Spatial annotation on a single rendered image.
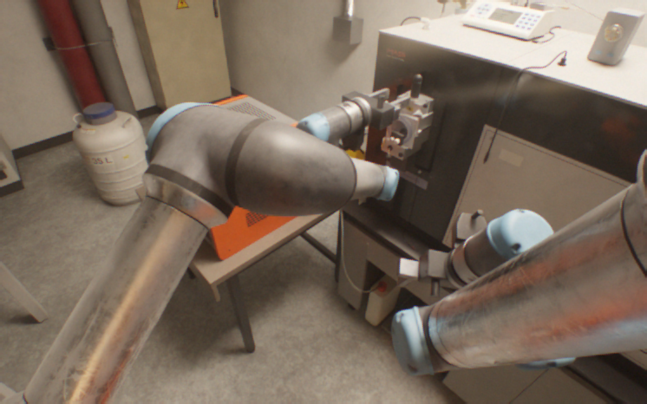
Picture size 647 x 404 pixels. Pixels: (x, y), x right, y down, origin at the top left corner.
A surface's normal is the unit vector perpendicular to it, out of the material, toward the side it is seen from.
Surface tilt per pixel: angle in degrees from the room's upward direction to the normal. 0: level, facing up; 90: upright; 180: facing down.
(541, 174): 90
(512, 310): 92
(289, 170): 58
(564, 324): 100
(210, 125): 21
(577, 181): 90
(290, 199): 90
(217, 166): 63
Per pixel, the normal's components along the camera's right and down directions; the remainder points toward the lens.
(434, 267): 0.09, -0.43
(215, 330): 0.02, -0.77
